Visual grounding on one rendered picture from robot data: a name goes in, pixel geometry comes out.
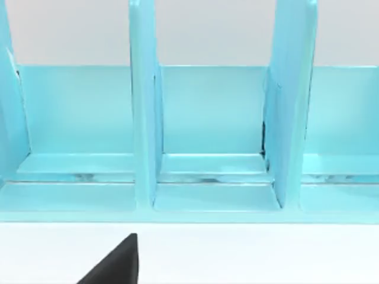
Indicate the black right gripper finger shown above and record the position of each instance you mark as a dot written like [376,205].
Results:
[121,263]

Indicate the light blue rack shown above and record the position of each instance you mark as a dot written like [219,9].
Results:
[207,118]

